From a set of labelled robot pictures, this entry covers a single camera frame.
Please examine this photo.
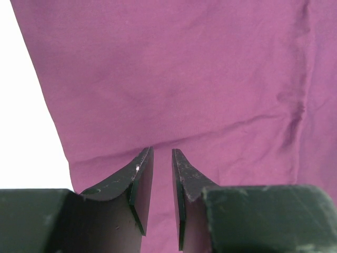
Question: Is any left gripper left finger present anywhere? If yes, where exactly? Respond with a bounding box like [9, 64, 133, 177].
[1, 147, 154, 252]

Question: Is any purple surgical drape cloth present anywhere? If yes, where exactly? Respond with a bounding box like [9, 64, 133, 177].
[12, 1, 336, 252]

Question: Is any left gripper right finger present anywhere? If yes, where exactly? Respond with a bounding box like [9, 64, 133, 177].
[172, 149, 336, 252]

